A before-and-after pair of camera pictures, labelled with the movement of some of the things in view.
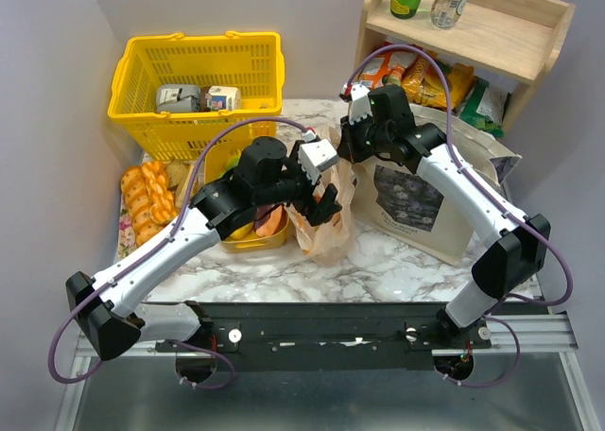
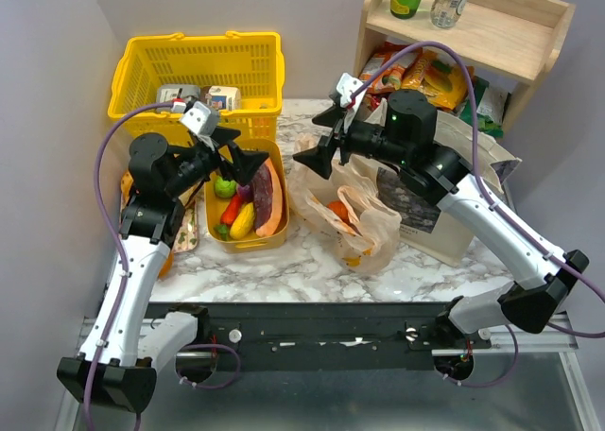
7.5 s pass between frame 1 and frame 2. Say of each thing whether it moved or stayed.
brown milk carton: stayed
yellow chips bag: stayed
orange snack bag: stayed
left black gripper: moved
